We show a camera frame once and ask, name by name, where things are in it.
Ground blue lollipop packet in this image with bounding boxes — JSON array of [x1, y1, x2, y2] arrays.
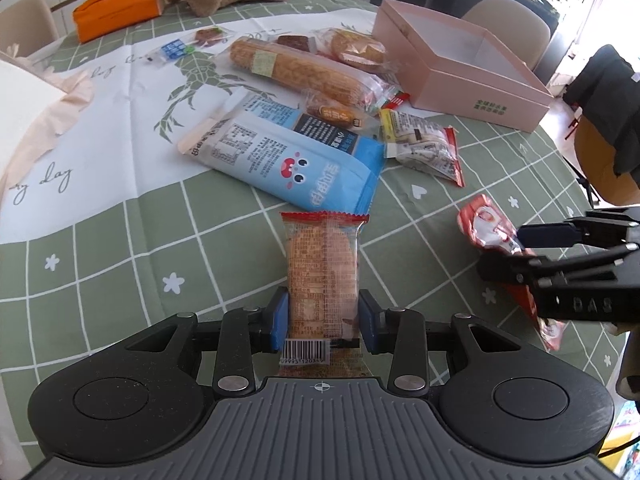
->
[[144, 39, 195, 66]]

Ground blue white biscuit bag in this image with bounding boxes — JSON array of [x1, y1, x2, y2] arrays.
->
[[178, 89, 384, 214]]

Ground orange tissue pouch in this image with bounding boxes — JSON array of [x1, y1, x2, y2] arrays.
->
[[73, 0, 165, 44]]

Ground brown chocolate lollipop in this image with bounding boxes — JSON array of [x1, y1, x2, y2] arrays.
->
[[192, 26, 233, 48]]

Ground dark red jelly packet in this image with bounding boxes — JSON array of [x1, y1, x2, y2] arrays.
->
[[276, 35, 317, 54]]

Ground long corn stick bag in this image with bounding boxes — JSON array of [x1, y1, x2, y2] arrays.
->
[[224, 36, 409, 115]]

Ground beige chair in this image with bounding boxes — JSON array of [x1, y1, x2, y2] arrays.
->
[[462, 0, 551, 70], [0, 0, 60, 58]]

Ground pink cardboard box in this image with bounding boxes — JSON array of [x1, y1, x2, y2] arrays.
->
[[372, 0, 552, 132]]

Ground cartoon print paper bag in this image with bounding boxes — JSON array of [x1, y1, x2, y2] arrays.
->
[[1, 44, 94, 191]]

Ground round bun in wrapper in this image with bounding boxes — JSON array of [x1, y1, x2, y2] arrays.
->
[[314, 28, 394, 75]]

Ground orange cracker packet red ends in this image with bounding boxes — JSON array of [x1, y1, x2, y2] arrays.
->
[[280, 211, 371, 378]]

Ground small orange candy packet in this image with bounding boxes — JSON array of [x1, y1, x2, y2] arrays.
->
[[305, 91, 372, 131]]

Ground red white snack pouch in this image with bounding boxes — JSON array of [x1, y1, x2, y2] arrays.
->
[[457, 194, 566, 351]]

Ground white red snack packet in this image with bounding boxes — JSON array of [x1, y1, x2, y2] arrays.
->
[[380, 110, 465, 188]]

